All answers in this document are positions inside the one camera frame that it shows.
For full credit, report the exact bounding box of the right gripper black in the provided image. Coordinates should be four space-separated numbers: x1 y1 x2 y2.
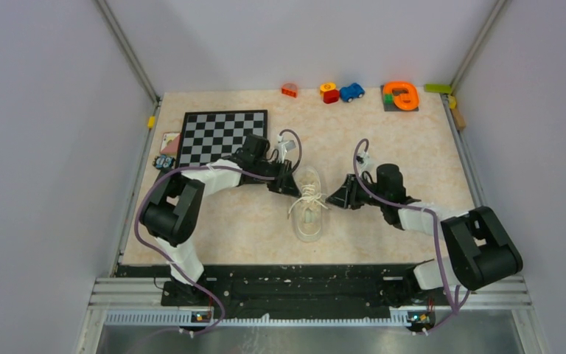
326 173 388 209

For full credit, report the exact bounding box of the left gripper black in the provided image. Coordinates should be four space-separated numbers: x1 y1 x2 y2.
253 158 301 198

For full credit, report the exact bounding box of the beige lace sneaker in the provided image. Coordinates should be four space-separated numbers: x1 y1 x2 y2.
288 167 328 243

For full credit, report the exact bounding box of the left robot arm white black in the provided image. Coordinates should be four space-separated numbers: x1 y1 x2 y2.
133 131 302 305

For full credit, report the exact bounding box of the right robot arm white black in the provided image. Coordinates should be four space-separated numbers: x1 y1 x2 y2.
326 164 523 304

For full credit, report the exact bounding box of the black white chessboard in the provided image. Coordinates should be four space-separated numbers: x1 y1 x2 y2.
175 110 268 167

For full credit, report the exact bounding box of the orange toy block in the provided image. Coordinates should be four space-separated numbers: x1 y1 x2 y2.
281 83 298 98

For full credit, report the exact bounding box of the red toy block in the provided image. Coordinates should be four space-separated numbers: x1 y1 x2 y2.
322 89 340 104

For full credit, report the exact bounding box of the blue toy car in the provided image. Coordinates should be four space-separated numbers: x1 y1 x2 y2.
339 83 366 103

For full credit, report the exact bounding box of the orange marble track toy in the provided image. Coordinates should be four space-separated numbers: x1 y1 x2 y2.
381 81 420 112

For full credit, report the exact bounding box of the pink tangram card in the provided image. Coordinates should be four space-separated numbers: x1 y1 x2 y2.
160 132 181 156

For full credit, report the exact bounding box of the small blue toy robot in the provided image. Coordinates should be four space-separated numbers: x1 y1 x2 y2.
153 155 175 170

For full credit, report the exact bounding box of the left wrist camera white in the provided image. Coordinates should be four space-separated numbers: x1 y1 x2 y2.
276 135 296 162

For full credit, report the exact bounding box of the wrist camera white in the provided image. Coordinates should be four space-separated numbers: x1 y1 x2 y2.
354 151 374 174
276 135 296 162

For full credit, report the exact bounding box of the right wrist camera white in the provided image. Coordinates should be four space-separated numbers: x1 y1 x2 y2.
354 151 374 174

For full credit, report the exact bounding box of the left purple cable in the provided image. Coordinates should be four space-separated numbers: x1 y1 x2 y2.
133 128 304 338

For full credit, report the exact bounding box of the wooden block right rail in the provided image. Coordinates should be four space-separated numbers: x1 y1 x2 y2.
451 108 467 131

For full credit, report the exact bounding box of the green block on rail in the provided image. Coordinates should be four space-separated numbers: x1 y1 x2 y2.
424 83 453 94

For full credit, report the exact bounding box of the yellow clip left rail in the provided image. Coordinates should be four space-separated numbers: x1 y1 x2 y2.
147 116 156 129

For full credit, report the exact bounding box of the white cable duct strip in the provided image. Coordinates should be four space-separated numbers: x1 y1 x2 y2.
104 310 412 327

